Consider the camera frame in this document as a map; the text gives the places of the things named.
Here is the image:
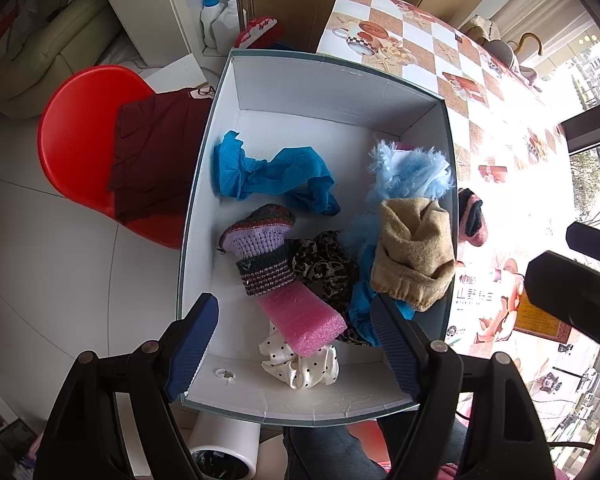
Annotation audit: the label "blue cloth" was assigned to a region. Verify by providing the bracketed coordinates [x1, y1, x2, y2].
[213, 131, 341, 217]
[348, 244, 416, 348]

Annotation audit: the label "white polka dot scrunchie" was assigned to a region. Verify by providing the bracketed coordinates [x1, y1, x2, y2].
[259, 324, 340, 390]

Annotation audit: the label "tan brown sock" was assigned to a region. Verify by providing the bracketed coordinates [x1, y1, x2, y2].
[370, 197, 455, 312]

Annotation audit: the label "small pink foam sponge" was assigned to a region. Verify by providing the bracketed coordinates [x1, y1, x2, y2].
[256, 281, 347, 356]

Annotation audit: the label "dark knitted sock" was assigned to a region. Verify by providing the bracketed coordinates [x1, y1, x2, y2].
[218, 204, 296, 296]

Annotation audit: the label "leopard print fabric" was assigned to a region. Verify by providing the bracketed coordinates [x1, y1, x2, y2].
[285, 231, 370, 347]

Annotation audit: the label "light blue fluffy fabric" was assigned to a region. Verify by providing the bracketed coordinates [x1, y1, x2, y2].
[338, 140, 455, 263]

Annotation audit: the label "red patterned carton box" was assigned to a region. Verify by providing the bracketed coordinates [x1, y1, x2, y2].
[514, 292, 571, 344]

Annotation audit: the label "white cylindrical roll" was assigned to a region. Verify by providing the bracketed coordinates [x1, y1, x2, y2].
[187, 413, 261, 479]

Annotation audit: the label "checkered patterned tablecloth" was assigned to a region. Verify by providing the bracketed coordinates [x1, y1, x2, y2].
[318, 0, 598, 370]

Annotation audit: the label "pink black small sock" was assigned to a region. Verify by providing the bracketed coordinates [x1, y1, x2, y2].
[458, 188, 488, 247]

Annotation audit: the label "grey open storage box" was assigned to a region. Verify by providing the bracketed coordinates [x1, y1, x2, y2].
[178, 50, 453, 427]

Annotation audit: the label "dark red garment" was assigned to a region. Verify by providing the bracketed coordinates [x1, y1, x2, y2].
[110, 89, 212, 223]

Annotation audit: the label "red plastic stool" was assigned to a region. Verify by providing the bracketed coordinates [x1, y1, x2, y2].
[38, 65, 187, 249]

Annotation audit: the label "chair with clothes pile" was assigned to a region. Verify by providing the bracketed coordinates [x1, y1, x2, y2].
[460, 14, 543, 88]

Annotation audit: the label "white detergent bottles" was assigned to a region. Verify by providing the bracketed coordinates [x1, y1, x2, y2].
[200, 0, 240, 55]

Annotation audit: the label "green sofa cushion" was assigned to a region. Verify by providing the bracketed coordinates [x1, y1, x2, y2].
[0, 0, 121, 119]

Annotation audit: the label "yellow umbrella handle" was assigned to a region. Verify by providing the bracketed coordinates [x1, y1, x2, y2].
[507, 32, 543, 58]

